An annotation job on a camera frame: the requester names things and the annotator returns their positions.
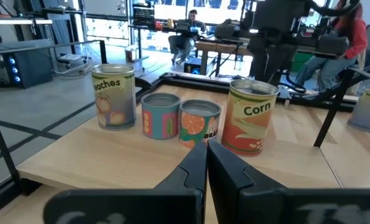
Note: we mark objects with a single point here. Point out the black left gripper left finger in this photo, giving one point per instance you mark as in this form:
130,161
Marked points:
191,174

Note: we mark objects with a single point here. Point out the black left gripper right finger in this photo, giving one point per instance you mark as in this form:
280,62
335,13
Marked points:
225,174

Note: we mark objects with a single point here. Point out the short oranges can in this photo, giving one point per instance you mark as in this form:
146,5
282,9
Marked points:
199,123

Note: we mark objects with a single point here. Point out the tall peaches can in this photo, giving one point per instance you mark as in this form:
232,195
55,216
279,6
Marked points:
115,99
368,109

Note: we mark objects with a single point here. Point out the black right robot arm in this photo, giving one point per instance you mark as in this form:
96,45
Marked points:
275,56

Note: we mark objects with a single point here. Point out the tall corn can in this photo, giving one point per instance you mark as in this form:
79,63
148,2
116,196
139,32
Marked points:
250,124

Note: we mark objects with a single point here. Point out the short teal can pink label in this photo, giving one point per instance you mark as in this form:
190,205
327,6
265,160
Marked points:
160,121

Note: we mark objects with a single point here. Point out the black floor box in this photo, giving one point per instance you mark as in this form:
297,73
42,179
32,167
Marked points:
191,66

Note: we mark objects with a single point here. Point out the background wooden table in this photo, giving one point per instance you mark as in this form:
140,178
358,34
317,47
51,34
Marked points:
222,46

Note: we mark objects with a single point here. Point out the person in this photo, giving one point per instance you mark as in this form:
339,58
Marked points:
185,43
356,37

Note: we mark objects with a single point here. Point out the small bin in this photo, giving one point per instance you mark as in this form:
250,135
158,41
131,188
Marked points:
131,55

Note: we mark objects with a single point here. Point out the green bin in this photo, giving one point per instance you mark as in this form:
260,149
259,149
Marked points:
301,60

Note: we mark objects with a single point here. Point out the black desk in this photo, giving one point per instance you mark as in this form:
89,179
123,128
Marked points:
139,43

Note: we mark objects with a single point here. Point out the black bench equipment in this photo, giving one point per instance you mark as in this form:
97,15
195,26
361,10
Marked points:
331,45
233,29

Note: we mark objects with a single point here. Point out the laptop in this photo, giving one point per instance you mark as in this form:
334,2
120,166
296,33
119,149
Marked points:
183,25

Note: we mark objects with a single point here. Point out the red mug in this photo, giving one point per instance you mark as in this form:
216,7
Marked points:
159,25

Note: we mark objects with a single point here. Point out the yellow cup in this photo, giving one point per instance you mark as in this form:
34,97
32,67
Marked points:
170,23

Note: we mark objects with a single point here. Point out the black monitor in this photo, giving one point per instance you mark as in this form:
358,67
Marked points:
144,15

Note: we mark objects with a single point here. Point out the white wheeled floor device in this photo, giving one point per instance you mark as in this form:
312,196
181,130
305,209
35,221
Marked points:
71,57

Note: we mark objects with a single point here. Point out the black computer tower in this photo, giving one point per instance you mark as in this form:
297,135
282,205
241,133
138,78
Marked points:
32,71

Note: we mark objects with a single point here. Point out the white workbench top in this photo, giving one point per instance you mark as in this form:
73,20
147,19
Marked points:
20,21

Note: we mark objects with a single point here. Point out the wooden shelf black metal frame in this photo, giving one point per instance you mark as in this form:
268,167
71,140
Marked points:
110,155

